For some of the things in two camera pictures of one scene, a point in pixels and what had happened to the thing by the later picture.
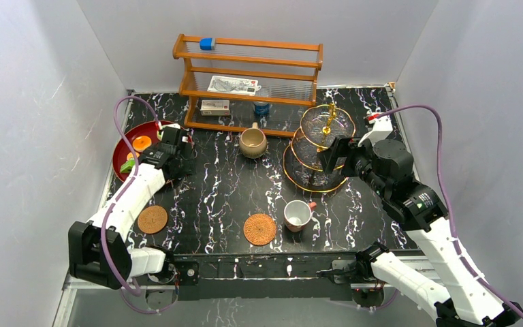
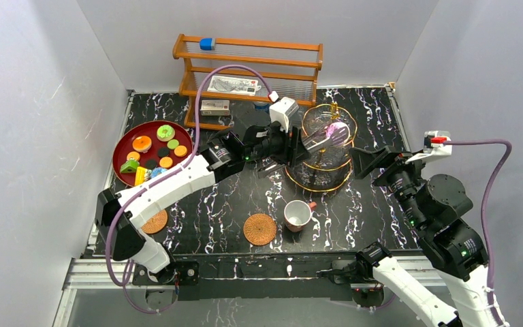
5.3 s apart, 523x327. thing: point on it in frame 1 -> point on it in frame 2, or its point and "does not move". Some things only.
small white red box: x=215 y=107 does not move
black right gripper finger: x=327 y=157 -> x=365 y=161
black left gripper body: x=171 y=137 -> x=291 y=144
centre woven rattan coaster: x=259 y=229 does not move
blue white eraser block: x=207 y=43 does not move
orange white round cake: x=141 y=143 does not move
